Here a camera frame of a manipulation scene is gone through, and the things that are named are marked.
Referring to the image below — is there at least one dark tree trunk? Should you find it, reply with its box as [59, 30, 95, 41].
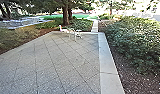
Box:
[61, 0, 71, 26]

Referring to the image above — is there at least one white outdoor bench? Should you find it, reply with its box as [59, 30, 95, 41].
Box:
[58, 25, 75, 38]

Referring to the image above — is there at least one white outdoor table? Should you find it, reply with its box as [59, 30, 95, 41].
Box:
[73, 29, 84, 42]

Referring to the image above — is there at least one green garden shrub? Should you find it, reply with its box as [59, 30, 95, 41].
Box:
[104, 16, 160, 73]

